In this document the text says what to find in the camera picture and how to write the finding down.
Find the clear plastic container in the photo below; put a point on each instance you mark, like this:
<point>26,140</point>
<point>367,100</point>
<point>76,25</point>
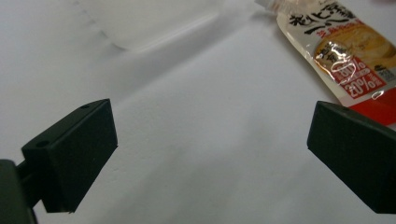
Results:
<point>140,25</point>

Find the white table sheet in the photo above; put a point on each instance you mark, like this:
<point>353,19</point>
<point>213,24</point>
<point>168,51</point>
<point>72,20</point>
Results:
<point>211,140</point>

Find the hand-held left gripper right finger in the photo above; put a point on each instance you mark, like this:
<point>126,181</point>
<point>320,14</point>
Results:
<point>358,158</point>

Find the white snack packet red base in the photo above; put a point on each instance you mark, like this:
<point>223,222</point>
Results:
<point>342,40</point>

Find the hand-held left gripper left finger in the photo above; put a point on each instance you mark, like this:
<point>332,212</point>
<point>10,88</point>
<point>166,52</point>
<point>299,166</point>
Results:
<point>74,155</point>

